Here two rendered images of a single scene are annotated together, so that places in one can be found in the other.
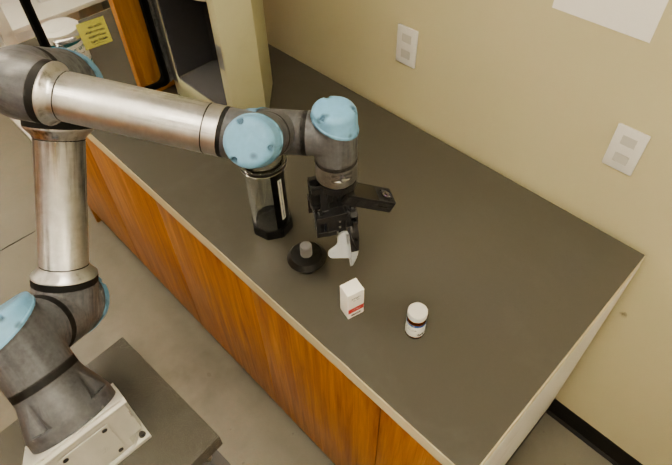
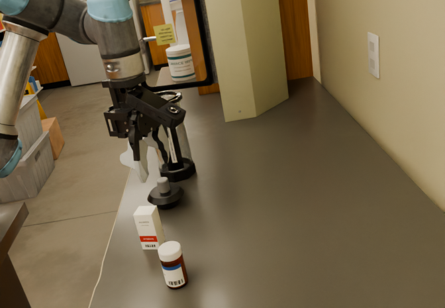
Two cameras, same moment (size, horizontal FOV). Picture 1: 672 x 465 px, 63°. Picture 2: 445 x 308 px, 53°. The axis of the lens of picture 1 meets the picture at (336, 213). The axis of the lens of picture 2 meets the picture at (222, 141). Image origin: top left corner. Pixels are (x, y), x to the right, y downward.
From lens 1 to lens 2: 0.89 m
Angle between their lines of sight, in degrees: 43
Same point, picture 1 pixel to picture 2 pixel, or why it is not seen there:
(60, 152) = (10, 39)
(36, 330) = not seen: outside the picture
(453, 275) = (268, 257)
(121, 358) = (8, 211)
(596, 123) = not seen: outside the picture
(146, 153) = not seen: hidden behind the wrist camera
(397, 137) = (347, 145)
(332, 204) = (123, 104)
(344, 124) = (97, 2)
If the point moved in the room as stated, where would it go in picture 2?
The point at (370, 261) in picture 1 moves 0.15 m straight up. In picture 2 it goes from (212, 218) to (200, 159)
